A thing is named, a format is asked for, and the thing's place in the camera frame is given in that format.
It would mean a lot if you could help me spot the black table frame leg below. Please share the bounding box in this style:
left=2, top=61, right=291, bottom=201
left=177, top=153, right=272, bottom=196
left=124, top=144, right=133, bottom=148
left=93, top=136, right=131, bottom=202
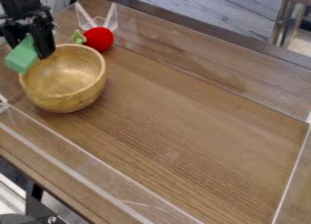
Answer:
left=25, top=184, right=68, bottom=224

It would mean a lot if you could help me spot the green rectangular block stick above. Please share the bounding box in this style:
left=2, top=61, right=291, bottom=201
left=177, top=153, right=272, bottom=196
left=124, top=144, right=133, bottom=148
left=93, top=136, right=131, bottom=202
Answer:
left=5, top=35, right=38, bottom=74

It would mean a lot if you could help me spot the clear acrylic corner bracket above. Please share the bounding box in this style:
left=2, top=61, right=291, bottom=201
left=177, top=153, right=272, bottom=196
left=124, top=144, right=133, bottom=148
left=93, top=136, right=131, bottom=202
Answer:
left=75, top=3, right=117, bottom=31

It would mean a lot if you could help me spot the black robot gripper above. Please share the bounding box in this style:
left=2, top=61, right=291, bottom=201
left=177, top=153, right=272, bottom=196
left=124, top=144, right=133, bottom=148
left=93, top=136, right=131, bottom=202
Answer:
left=0, top=0, right=56, bottom=59

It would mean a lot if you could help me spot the red toy radish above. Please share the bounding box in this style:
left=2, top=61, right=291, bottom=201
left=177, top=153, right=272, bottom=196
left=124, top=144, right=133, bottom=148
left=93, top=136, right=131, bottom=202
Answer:
left=71, top=27, right=115, bottom=52

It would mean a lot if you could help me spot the metal table leg background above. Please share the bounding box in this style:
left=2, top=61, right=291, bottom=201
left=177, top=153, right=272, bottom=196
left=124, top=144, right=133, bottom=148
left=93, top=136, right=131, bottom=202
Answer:
left=269, top=0, right=305, bottom=48

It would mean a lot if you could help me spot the brown wooden bowl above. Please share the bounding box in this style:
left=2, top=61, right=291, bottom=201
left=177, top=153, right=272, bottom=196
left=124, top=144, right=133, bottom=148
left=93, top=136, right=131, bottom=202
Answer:
left=20, top=44, right=107, bottom=113

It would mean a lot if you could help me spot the clear acrylic front barrier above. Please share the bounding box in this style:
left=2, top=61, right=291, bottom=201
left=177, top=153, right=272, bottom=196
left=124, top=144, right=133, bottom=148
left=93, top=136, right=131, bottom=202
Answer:
left=0, top=96, right=204, bottom=224

